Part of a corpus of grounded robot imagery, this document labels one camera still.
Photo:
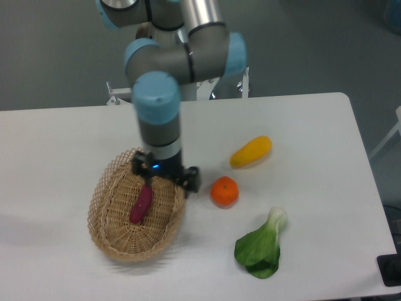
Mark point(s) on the green bok choy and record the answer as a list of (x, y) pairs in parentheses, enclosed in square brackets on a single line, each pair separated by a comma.
[(259, 251)]

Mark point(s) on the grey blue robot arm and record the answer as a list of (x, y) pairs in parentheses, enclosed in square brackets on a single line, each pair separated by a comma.
[(156, 74)]

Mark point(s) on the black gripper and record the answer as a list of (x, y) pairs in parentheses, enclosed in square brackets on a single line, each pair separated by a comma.
[(147, 166)]

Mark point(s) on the white frame at right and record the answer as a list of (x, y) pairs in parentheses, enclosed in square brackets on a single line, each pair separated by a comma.
[(387, 142)]

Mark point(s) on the black device at table edge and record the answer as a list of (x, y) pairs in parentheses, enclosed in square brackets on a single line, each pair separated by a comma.
[(389, 266)]

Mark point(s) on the woven wicker basket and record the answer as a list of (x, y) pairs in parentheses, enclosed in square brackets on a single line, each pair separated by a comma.
[(108, 217)]

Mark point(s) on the orange tangerine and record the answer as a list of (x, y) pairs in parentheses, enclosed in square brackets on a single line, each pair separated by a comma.
[(224, 192)]

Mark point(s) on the blue object top right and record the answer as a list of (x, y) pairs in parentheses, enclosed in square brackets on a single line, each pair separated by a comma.
[(392, 15)]

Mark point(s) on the purple sweet potato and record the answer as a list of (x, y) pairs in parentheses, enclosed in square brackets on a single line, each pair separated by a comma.
[(142, 205)]

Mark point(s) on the yellow mango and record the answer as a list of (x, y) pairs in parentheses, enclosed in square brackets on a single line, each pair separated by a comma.
[(254, 150)]

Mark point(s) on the white clamp post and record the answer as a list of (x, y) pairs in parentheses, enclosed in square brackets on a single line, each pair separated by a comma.
[(243, 87)]

